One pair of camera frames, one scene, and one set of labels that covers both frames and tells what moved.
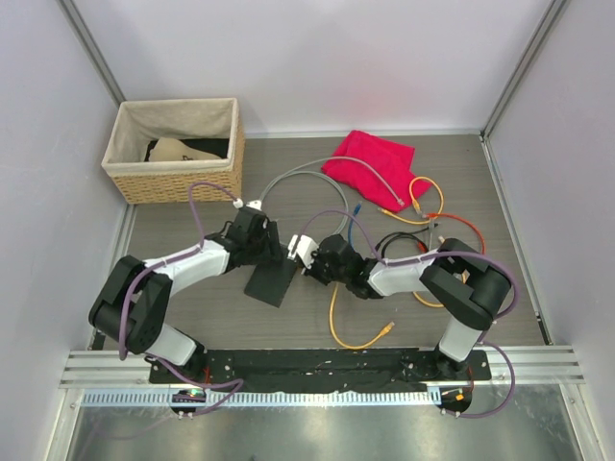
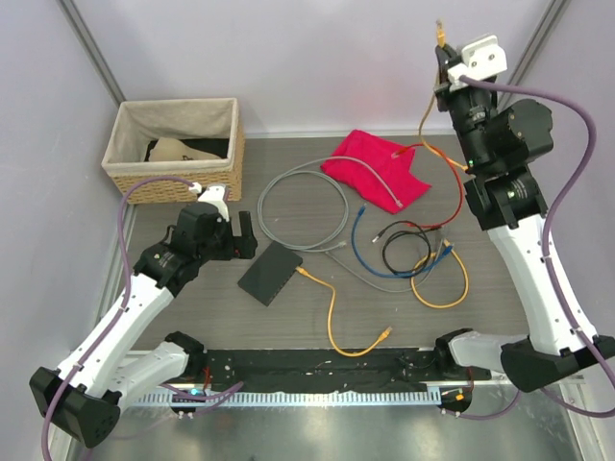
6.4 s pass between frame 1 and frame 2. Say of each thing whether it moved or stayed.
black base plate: stayed
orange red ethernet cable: moved
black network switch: moved
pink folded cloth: stayed
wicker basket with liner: stayed
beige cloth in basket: stayed
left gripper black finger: moved
